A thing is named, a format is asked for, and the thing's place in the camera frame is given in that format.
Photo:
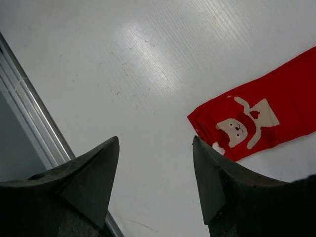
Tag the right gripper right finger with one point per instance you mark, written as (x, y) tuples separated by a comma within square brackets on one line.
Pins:
[(238, 202)]

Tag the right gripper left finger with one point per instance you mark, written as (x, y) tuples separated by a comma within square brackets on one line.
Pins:
[(70, 200)]

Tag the red patterned sock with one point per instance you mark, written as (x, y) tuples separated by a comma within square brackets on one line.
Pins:
[(263, 113)]

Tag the aluminium front rail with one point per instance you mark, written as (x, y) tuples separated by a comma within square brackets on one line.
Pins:
[(30, 141)]

